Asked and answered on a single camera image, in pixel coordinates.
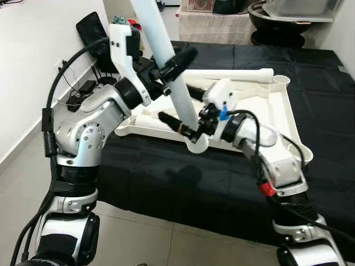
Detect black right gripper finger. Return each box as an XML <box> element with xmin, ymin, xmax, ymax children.
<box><xmin>186</xmin><ymin>83</ymin><xmax>207</xmax><ymax>103</ymax></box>
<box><xmin>158</xmin><ymin>111</ymin><xmax>196</xmax><ymax>137</ymax></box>

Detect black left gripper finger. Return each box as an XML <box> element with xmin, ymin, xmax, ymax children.
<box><xmin>164</xmin><ymin>47</ymin><xmax>199</xmax><ymax>80</ymax></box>

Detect beige fringed cloth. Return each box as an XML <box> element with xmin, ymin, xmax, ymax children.
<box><xmin>179</xmin><ymin>10</ymin><xmax>253</xmax><ymax>46</ymax></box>

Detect white plastic table top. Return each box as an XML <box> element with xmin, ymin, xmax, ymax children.
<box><xmin>114</xmin><ymin>74</ymin><xmax>315</xmax><ymax>167</ymax></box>

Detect dark red patterned box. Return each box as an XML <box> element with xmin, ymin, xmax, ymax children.
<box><xmin>186</xmin><ymin>0</ymin><xmax>214</xmax><ymax>13</ymax></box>

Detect colourful clothes pile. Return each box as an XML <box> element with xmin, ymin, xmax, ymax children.
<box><xmin>113</xmin><ymin>15</ymin><xmax>142</xmax><ymax>31</ymax></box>

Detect black cloth cover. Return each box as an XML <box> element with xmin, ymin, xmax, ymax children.
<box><xmin>95</xmin><ymin>40</ymin><xmax>355</xmax><ymax>248</ymax></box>

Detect black power adapter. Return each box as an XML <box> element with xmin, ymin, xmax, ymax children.
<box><xmin>78</xmin><ymin>80</ymin><xmax>98</xmax><ymax>96</ymax></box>

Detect black bag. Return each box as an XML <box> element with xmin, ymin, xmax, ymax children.
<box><xmin>214</xmin><ymin>0</ymin><xmax>247</xmax><ymax>16</ymax></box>

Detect clear plastic storage box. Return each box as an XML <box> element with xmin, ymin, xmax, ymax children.
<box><xmin>265</xmin><ymin>0</ymin><xmax>343</xmax><ymax>23</ymax></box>

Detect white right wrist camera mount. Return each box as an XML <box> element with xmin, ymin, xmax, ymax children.
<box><xmin>201</xmin><ymin>78</ymin><xmax>239</xmax><ymax>120</ymax></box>

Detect red cable clip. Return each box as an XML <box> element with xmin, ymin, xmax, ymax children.
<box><xmin>260</xmin><ymin>182</ymin><xmax>276</xmax><ymax>197</ymax></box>

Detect white wall socket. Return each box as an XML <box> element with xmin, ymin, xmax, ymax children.
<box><xmin>54</xmin><ymin>58</ymin><xmax>68</xmax><ymax>74</ymax></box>

